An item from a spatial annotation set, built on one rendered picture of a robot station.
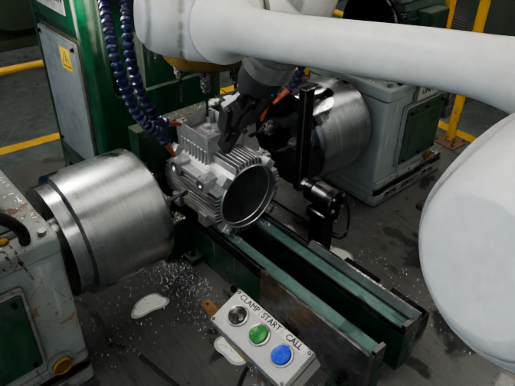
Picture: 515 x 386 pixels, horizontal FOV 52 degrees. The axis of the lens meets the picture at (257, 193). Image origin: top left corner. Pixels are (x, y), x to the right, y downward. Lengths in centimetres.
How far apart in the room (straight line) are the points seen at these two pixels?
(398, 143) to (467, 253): 125
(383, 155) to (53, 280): 92
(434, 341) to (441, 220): 96
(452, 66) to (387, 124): 88
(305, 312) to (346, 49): 62
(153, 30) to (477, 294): 53
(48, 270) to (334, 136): 72
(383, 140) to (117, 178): 74
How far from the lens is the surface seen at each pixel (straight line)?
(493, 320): 27
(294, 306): 109
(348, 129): 133
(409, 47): 57
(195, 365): 113
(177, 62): 108
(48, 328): 102
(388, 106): 141
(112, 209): 99
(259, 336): 82
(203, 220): 119
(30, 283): 94
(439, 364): 120
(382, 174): 153
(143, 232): 101
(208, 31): 67
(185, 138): 122
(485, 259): 27
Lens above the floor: 170
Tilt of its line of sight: 35 degrees down
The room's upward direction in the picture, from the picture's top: 1 degrees clockwise
